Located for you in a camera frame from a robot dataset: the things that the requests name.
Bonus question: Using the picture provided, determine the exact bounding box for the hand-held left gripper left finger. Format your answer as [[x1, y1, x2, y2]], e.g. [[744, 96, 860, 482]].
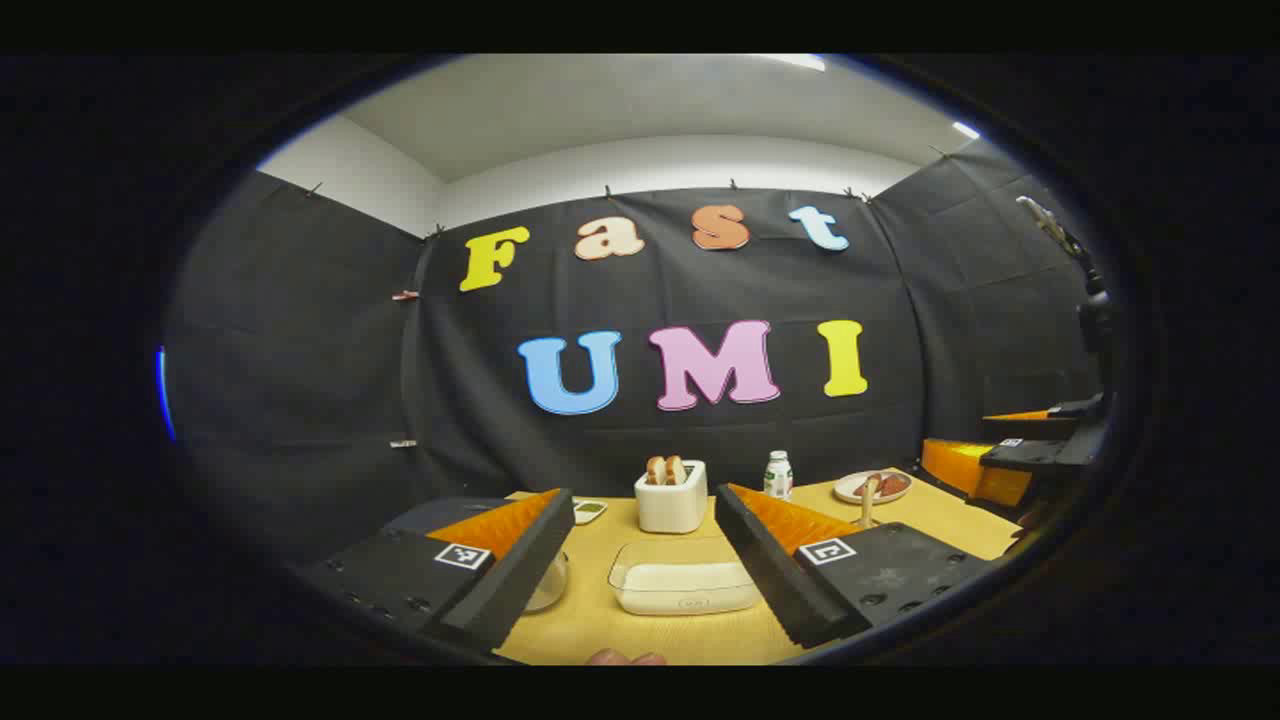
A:
[[295, 488, 576, 656]]

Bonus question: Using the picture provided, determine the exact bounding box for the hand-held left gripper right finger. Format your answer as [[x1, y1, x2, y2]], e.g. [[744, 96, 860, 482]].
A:
[[714, 484, 991, 649]]

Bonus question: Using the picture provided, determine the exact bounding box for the clear container of rice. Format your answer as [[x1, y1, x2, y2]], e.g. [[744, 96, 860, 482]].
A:
[[608, 537, 761, 616]]

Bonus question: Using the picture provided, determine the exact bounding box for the dark grey rice cooker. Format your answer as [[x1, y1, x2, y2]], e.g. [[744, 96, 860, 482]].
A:
[[385, 497, 571, 613]]

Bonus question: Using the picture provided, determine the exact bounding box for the white toaster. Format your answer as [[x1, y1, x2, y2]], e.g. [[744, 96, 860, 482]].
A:
[[634, 460, 709, 534]]

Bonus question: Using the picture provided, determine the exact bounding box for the white plate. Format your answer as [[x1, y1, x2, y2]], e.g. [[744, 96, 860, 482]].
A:
[[834, 470, 913, 505]]

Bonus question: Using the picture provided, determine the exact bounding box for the black backdrop cloth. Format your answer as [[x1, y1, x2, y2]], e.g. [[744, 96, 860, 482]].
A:
[[165, 140, 1111, 561]]

